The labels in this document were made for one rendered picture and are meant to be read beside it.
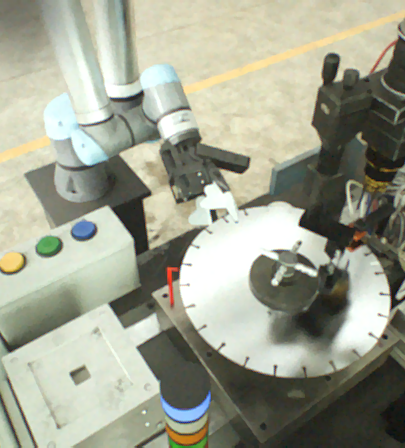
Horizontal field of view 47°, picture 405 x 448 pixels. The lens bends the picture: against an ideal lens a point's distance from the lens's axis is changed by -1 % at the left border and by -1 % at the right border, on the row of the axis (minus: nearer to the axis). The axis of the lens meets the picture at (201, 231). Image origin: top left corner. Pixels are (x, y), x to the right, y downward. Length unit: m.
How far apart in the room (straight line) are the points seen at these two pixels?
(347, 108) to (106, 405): 0.51
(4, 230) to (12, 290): 1.43
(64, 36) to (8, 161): 1.78
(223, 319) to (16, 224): 1.68
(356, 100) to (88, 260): 0.52
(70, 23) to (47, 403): 0.63
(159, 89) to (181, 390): 0.64
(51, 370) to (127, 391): 0.12
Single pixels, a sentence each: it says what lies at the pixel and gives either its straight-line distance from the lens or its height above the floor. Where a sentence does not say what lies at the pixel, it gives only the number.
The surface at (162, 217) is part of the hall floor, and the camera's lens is 2.15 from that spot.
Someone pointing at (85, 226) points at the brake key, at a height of 0.91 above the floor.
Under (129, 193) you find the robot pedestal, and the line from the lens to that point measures 1.18.
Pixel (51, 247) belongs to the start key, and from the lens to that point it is 0.88.
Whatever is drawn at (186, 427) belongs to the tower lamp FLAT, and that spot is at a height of 1.12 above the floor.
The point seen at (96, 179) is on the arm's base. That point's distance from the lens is 1.16.
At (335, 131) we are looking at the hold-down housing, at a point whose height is 1.21.
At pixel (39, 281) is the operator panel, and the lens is 0.85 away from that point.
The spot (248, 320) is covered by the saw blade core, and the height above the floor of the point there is 0.95.
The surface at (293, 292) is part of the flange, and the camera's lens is 0.73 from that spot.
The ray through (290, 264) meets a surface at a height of 1.00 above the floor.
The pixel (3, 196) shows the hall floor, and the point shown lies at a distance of 2.44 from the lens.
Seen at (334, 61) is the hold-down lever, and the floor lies 1.27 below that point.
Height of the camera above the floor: 1.55
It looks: 48 degrees down
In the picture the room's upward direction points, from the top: straight up
